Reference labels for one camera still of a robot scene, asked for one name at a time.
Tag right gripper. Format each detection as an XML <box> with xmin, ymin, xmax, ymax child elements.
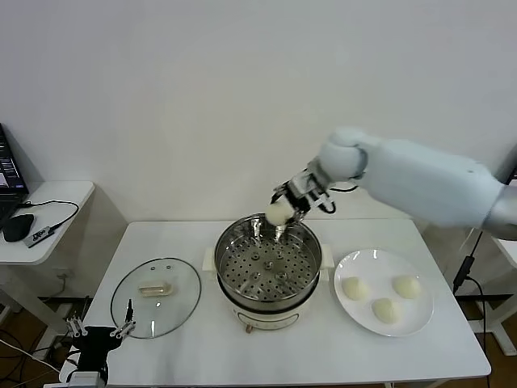
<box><xmin>270</xmin><ymin>171</ymin><xmax>337</xmax><ymax>224</ymax></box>

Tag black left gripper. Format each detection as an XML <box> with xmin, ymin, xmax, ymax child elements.
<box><xmin>65</xmin><ymin>296</ymin><xmax>138</xmax><ymax>375</ymax></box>

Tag white steamed baozi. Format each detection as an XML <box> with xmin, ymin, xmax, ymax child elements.
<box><xmin>341</xmin><ymin>276</ymin><xmax>370</xmax><ymax>302</ymax></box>
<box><xmin>264</xmin><ymin>201</ymin><xmax>295</xmax><ymax>226</ymax></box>
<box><xmin>371</xmin><ymin>297</ymin><xmax>403</xmax><ymax>325</ymax></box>
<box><xmin>391</xmin><ymin>275</ymin><xmax>422</xmax><ymax>300</ymax></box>

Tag round glass pot lid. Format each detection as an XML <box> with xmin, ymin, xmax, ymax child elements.
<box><xmin>110</xmin><ymin>257</ymin><xmax>202</xmax><ymax>340</ymax></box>

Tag perforated steel steamer basket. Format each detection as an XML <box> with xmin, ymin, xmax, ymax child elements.
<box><xmin>213</xmin><ymin>213</ymin><xmax>323</xmax><ymax>304</ymax></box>

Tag round white plate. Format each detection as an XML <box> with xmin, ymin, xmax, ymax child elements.
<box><xmin>333</xmin><ymin>249</ymin><xmax>435</xmax><ymax>337</ymax></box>

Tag small black printed device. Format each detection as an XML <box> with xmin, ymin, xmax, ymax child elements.
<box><xmin>24</xmin><ymin>225</ymin><xmax>56</xmax><ymax>248</ymax></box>

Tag cream electric cooking pot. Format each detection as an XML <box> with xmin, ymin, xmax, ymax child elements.
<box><xmin>200</xmin><ymin>244</ymin><xmax>334</xmax><ymax>335</ymax></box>

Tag black computer mouse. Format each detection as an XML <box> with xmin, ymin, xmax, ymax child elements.
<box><xmin>2</xmin><ymin>213</ymin><xmax>36</xmax><ymax>243</ymax></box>

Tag white rounded side desk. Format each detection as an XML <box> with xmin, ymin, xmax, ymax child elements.
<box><xmin>0</xmin><ymin>180</ymin><xmax>96</xmax><ymax>336</ymax></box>

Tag black open laptop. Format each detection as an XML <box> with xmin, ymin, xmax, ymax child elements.
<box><xmin>0</xmin><ymin>123</ymin><xmax>32</xmax><ymax>231</ymax></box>

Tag white labelled side desk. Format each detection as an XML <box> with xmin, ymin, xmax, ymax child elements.
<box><xmin>490</xmin><ymin>236</ymin><xmax>517</xmax><ymax>356</ymax></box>

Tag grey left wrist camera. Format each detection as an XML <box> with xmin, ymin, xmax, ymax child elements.
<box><xmin>66</xmin><ymin>369</ymin><xmax>102</xmax><ymax>388</ymax></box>

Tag white floor cable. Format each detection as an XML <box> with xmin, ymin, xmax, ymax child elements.
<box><xmin>0</xmin><ymin>338</ymin><xmax>61</xmax><ymax>371</ymax></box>

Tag black floor cables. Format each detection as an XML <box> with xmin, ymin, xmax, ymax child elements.
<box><xmin>0</xmin><ymin>327</ymin><xmax>53</xmax><ymax>365</ymax></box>

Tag thin black desk cable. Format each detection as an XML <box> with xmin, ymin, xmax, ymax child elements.
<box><xmin>15</xmin><ymin>200</ymin><xmax>80</xmax><ymax>234</ymax></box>

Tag black cable with adapter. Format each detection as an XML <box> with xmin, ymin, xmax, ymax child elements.
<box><xmin>452</xmin><ymin>232</ymin><xmax>492</xmax><ymax>336</ymax></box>

